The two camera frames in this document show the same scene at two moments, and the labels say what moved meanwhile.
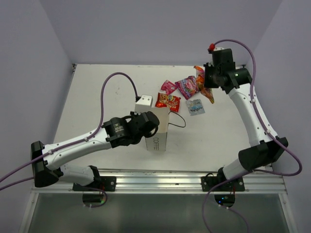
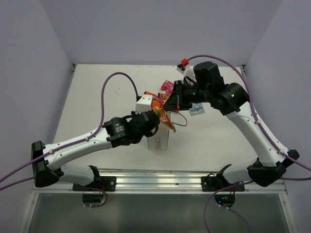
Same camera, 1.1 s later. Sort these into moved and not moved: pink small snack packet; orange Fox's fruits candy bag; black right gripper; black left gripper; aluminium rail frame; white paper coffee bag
Moved: orange Fox's fruits candy bag; black right gripper
Not moved: pink small snack packet; white paper coffee bag; aluminium rail frame; black left gripper
